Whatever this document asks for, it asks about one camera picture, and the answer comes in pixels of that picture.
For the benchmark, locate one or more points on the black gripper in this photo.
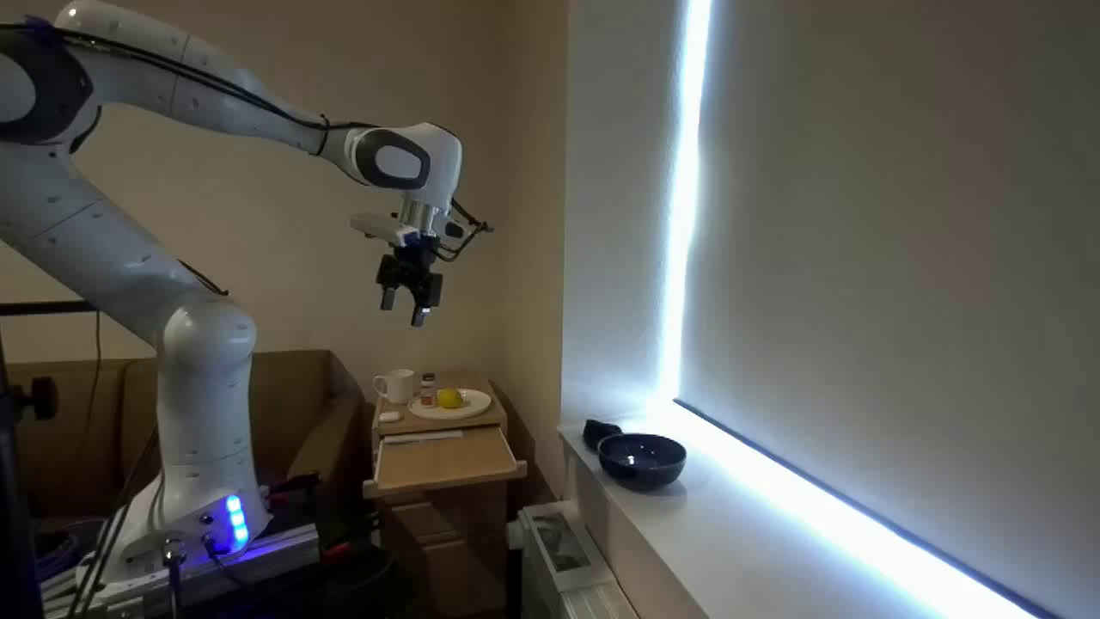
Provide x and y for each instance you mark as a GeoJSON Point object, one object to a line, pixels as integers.
{"type": "Point", "coordinates": [406, 270]}

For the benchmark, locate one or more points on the wooden drawer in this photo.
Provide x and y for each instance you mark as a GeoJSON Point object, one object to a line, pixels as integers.
{"type": "Point", "coordinates": [447, 458]}

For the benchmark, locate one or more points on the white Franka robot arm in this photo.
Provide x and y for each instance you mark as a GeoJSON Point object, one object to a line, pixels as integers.
{"type": "Point", "coordinates": [106, 246]}

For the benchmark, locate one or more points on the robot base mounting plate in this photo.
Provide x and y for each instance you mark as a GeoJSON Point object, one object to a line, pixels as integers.
{"type": "Point", "coordinates": [182, 560]}

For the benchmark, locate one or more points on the wooden drawer cabinet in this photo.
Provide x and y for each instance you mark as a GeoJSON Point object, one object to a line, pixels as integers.
{"type": "Point", "coordinates": [447, 503]}

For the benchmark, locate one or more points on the white mug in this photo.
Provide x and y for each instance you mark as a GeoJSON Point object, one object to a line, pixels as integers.
{"type": "Point", "coordinates": [393, 387]}

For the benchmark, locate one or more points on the small glass jar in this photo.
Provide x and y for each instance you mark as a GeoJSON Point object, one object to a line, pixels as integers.
{"type": "Point", "coordinates": [427, 387]}

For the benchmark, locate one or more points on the yellow lemon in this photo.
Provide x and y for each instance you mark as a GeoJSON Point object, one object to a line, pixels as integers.
{"type": "Point", "coordinates": [447, 395]}

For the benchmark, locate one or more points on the white plate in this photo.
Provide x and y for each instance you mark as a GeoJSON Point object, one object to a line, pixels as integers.
{"type": "Point", "coordinates": [453, 404]}

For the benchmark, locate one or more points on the small dark cup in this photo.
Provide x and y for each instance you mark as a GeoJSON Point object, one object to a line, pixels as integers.
{"type": "Point", "coordinates": [601, 431]}

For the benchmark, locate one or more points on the brown cardboard box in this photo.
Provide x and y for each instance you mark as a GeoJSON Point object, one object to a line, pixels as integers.
{"type": "Point", "coordinates": [172, 431]}

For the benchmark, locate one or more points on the dark blue bowl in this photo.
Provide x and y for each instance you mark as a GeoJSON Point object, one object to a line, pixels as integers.
{"type": "Point", "coordinates": [641, 458]}

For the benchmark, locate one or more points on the grey roller blind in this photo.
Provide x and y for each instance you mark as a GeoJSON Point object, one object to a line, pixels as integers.
{"type": "Point", "coordinates": [904, 261]}

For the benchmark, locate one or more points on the black camera tripod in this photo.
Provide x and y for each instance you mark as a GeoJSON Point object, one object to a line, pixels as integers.
{"type": "Point", "coordinates": [22, 484]}

